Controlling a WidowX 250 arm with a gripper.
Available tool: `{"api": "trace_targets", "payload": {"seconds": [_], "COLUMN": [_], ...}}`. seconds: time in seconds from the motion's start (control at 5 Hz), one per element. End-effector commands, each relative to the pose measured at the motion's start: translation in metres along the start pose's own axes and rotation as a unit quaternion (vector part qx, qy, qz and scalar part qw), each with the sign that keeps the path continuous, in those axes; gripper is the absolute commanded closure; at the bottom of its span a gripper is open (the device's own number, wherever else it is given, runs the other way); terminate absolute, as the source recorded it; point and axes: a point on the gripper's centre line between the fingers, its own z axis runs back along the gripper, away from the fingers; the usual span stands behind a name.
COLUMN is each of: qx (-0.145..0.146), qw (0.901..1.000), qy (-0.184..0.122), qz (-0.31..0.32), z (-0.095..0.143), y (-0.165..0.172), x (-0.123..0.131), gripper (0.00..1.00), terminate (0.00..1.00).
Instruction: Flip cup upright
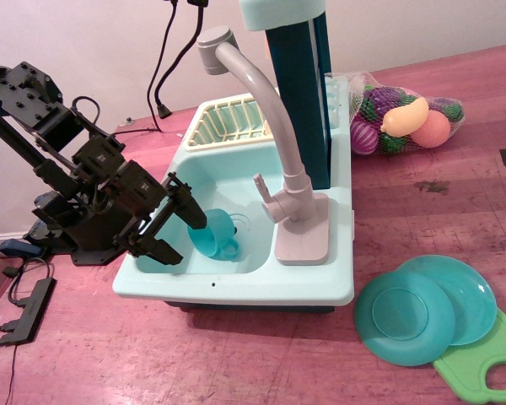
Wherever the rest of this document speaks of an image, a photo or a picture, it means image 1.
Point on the green plastic cutting board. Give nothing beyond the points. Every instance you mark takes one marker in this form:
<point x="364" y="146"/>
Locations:
<point x="464" y="368"/>

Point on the teal front plate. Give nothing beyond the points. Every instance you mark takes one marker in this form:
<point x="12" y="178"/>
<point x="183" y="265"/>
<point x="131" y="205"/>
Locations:
<point x="404" y="318"/>

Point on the teal plastic toy cup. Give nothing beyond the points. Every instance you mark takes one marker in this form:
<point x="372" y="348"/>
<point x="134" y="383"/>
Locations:
<point x="216" y="240"/>

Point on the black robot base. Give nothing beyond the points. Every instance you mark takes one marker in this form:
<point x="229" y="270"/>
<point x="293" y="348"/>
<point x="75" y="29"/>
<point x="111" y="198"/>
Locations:
<point x="65" y="227"/>

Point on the light blue toy sink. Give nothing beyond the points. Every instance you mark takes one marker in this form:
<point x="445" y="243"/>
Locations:
<point x="223" y="178"/>

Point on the cream dish drying rack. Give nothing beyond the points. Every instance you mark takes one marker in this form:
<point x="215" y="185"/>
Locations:
<point x="227" y="122"/>

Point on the mesh bag of toy food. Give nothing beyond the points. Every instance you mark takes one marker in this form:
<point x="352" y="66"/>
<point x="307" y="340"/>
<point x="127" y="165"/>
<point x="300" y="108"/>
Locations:
<point x="358" y="102"/>

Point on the teal plate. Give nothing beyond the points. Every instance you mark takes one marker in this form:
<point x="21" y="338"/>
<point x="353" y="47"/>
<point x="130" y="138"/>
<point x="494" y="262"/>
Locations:
<point x="404" y="318"/>
<point x="470" y="294"/>

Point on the orange toy fruit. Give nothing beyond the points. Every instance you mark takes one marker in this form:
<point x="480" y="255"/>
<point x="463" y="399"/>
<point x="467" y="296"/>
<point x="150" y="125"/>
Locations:
<point x="434" y="131"/>

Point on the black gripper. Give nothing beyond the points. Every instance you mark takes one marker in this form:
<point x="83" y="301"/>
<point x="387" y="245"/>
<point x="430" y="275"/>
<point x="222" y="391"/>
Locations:
<point x="129" y="185"/>

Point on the black usb hub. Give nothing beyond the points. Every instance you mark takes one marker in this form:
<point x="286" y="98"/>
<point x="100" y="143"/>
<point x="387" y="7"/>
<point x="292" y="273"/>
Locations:
<point x="34" y="310"/>

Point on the blue clamp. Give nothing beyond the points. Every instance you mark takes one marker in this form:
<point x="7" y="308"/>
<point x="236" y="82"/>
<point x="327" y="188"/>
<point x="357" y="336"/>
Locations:
<point x="18" y="248"/>

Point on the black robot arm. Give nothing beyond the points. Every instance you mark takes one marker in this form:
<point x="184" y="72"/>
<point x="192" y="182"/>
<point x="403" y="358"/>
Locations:
<point x="99" y="204"/>

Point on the teal rear plate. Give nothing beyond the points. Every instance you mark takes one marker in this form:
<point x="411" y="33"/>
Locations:
<point x="470" y="294"/>

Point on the yellow toy mango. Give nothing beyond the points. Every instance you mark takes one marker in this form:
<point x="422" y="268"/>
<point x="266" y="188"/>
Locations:
<point x="401" y="121"/>

